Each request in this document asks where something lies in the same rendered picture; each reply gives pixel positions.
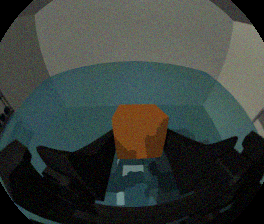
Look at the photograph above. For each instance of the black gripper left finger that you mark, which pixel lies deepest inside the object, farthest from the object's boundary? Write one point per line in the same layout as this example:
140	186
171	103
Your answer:
90	165

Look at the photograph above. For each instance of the orange block with dark square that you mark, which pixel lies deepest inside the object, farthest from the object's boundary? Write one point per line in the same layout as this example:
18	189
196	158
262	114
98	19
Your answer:
139	131

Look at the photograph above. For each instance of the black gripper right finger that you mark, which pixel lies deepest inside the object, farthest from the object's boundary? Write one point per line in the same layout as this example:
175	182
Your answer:
190	159

